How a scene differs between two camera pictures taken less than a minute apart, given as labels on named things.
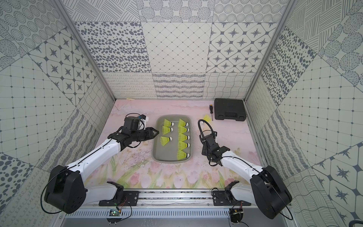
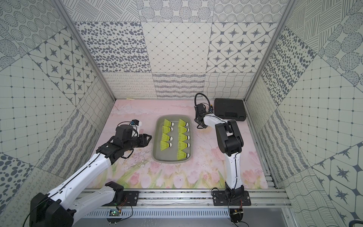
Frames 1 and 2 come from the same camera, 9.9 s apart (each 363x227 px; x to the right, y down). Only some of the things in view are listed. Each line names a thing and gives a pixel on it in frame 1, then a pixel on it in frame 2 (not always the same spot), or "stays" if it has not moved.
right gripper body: (205, 152) → (196, 120)
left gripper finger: (154, 130) → (149, 139)
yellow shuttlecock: (182, 129) stays
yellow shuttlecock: (182, 123) stays
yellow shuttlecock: (181, 155) stays
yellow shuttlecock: (167, 123) stays
